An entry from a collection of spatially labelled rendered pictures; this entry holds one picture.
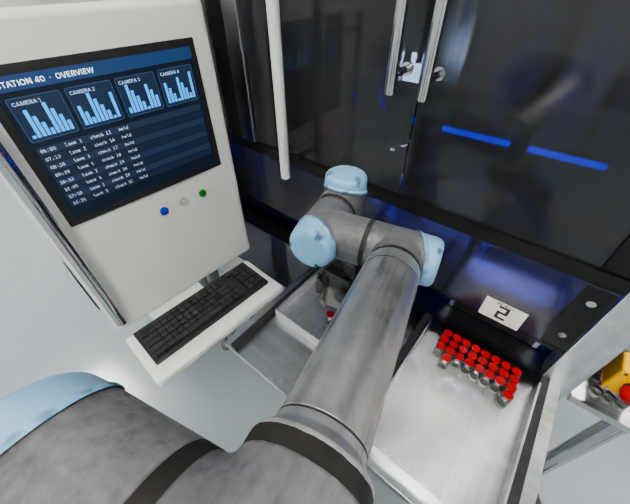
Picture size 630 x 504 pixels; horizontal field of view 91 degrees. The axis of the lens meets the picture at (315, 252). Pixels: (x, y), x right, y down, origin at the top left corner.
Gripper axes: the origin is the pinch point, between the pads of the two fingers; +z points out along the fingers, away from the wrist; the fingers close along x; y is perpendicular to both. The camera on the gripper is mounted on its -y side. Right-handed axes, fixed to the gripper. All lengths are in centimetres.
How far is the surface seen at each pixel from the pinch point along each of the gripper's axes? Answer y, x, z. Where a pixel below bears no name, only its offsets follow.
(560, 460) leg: 74, 35, 59
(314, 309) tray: -5.5, 1.4, 10.0
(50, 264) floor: -224, -34, 100
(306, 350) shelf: 0.8, -9.7, 10.5
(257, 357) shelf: -7.5, -18.8, 10.7
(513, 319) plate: 37.1, 18.4, -4.2
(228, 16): -46, 17, -53
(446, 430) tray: 35.5, -5.6, 10.1
